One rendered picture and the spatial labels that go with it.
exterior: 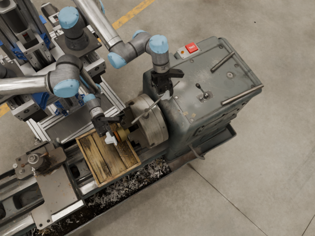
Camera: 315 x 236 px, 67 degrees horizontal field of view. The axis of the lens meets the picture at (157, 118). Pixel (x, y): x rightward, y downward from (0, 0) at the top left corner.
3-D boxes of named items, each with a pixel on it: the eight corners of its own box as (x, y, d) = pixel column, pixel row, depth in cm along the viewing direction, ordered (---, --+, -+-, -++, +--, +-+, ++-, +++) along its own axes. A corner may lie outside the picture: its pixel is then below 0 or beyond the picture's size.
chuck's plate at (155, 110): (141, 103, 165) (144, 84, 135) (164, 143, 159) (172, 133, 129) (137, 106, 164) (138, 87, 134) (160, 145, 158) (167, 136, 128)
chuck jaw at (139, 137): (144, 125, 141) (153, 141, 136) (144, 129, 146) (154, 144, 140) (127, 134, 139) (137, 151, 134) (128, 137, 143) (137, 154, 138)
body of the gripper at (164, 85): (151, 87, 119) (148, 68, 110) (166, 80, 121) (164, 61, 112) (159, 96, 115) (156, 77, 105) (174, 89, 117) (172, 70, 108)
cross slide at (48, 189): (52, 139, 154) (49, 137, 149) (79, 200, 141) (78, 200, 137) (26, 152, 150) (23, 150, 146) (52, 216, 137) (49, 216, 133)
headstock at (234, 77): (206, 64, 189) (221, 29, 153) (243, 113, 175) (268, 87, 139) (139, 97, 175) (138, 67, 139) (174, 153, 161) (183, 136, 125)
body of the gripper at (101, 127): (100, 138, 144) (92, 122, 147) (113, 132, 146) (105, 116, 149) (98, 135, 137) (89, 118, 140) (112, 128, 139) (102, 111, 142)
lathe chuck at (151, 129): (137, 106, 164) (138, 87, 134) (160, 146, 158) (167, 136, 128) (125, 112, 162) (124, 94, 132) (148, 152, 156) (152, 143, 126)
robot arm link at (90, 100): (95, 97, 155) (93, 91, 147) (102, 110, 151) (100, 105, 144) (84, 102, 153) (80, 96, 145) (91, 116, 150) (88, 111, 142)
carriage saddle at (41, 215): (58, 140, 160) (55, 137, 154) (87, 204, 146) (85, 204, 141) (12, 162, 153) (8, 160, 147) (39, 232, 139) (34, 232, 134)
